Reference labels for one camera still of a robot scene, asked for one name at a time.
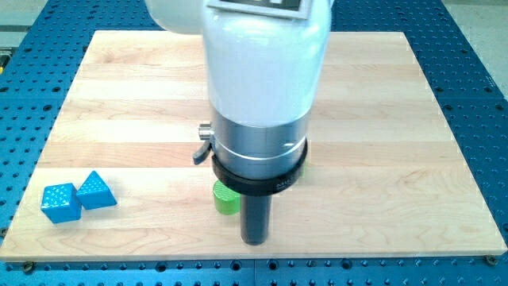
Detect blue triangle block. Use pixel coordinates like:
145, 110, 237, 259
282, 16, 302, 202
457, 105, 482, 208
76, 171, 117, 210

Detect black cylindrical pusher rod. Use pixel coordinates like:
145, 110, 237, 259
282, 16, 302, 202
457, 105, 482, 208
241, 195, 271, 245

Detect green cylinder block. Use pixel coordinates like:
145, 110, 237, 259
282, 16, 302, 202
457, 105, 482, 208
213, 180, 241, 215

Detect blue cube block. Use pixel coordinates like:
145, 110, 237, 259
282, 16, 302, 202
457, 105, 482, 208
40, 183, 82, 224

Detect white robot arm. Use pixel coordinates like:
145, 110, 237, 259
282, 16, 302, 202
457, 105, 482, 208
145, 0, 333, 127

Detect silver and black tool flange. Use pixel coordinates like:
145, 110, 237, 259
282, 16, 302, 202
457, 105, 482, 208
192, 110, 310, 196

